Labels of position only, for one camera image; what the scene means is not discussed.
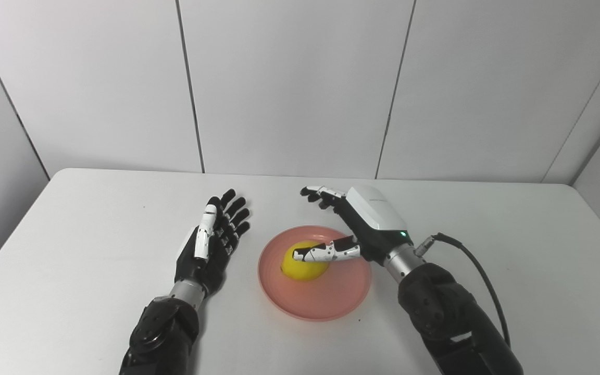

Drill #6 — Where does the pink round plate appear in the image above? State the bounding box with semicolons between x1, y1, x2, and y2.
258;225;373;321

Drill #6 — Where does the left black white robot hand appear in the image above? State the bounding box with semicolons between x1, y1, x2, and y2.
174;189;251;298

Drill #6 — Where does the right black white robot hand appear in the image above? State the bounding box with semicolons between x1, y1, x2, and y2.
292;184;414;266

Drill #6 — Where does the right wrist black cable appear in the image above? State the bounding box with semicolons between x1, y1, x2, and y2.
415;232;511;348

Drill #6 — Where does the yellow lemon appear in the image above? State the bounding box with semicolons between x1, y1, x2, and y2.
280;241;331;282

